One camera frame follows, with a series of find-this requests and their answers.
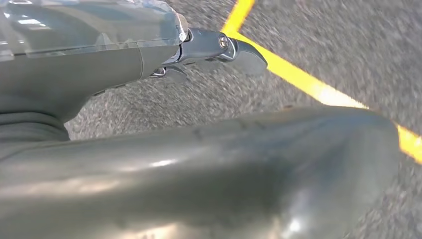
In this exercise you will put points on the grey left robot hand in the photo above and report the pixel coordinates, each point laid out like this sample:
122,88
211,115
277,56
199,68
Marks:
197,181

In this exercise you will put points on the yellow floor tape square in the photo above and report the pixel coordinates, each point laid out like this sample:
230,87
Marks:
296,76

